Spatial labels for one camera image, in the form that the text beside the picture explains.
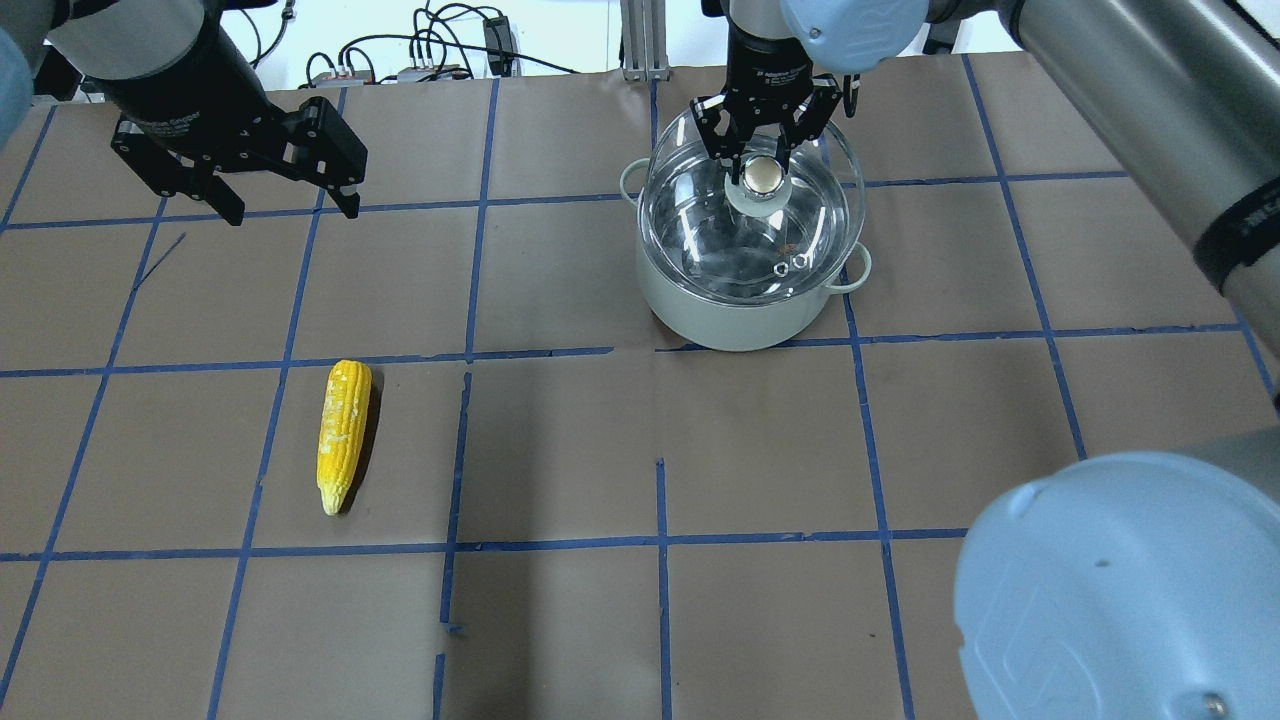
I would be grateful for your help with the aluminium frame post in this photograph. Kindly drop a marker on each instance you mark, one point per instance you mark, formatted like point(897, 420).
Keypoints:
point(644, 55)

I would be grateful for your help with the glass pot lid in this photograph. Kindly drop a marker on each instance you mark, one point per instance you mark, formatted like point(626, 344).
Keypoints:
point(727, 244)

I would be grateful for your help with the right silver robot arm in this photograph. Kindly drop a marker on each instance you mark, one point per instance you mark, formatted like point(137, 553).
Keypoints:
point(1139, 585)

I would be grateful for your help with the grey connector box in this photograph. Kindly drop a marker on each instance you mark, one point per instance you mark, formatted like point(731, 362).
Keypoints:
point(444, 72)
point(341, 77)

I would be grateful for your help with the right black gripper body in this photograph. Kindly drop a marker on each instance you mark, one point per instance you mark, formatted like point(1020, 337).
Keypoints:
point(770, 70)

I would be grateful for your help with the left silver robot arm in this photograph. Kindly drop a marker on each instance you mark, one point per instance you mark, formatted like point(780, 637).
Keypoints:
point(102, 40)

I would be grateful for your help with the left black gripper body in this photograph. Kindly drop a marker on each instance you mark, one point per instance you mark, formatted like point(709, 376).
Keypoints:
point(168, 92)

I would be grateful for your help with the pale green steel pot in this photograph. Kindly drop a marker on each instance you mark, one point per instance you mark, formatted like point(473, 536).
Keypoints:
point(723, 328)

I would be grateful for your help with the black power adapter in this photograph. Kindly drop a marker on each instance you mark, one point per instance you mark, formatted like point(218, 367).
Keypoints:
point(500, 45)

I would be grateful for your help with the yellow corn cob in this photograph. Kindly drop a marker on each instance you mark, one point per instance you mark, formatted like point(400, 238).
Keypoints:
point(343, 423)

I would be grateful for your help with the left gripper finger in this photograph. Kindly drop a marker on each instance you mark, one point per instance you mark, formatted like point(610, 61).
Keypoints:
point(167, 176)
point(316, 145)

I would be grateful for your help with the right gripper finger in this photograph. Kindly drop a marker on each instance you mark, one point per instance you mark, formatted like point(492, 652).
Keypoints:
point(802, 114)
point(718, 127)

